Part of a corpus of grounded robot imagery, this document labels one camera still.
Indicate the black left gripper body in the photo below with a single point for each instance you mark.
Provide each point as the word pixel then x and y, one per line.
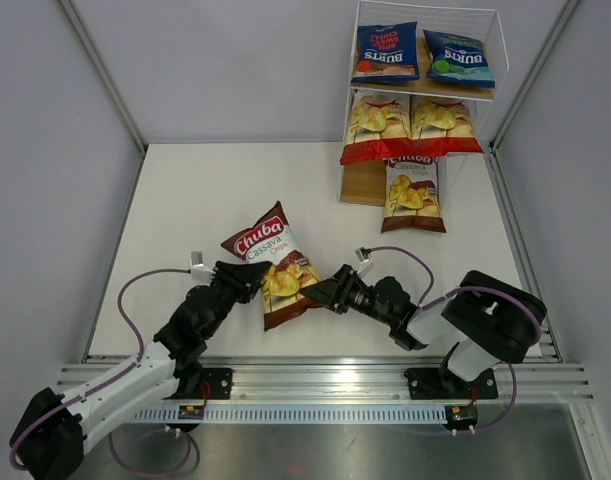
pixel 219 279

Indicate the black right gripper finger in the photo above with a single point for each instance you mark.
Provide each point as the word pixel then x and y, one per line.
pixel 346 276
pixel 323 293

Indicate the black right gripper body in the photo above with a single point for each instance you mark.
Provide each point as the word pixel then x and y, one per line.
pixel 362 299

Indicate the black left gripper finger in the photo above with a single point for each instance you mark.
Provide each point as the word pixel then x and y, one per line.
pixel 241 274
pixel 244 293

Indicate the brown Chuba bag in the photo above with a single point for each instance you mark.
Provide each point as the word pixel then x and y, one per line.
pixel 412 194
pixel 271 239

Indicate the red Chuba bag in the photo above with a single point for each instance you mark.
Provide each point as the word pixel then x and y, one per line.
pixel 442 127
pixel 378 127

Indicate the blue Burts spicy chilli bag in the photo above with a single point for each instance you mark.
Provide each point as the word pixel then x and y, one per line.
pixel 386 54

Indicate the blue Burts sea salt bag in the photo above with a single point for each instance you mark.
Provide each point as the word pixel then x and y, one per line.
pixel 458 59

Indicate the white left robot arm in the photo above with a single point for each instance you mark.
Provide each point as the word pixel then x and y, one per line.
pixel 57 430

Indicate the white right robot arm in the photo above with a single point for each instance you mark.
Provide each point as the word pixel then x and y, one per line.
pixel 498 322

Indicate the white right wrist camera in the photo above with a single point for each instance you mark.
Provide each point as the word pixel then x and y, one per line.
pixel 363 255

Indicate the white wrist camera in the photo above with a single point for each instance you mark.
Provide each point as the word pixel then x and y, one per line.
pixel 199 271
pixel 363 255

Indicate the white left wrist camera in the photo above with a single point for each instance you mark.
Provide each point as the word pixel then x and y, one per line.
pixel 199 271

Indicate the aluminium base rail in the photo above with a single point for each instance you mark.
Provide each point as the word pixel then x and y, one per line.
pixel 350 391

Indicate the white wire wooden shelf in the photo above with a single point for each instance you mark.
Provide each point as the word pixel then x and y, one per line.
pixel 363 183

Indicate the left aluminium frame post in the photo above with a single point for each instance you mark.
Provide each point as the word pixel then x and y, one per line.
pixel 86 41

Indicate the aluminium frame post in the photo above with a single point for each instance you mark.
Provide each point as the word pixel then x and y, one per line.
pixel 551 40
pixel 86 41

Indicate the right aluminium frame post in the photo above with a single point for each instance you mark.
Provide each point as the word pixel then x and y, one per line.
pixel 551 40

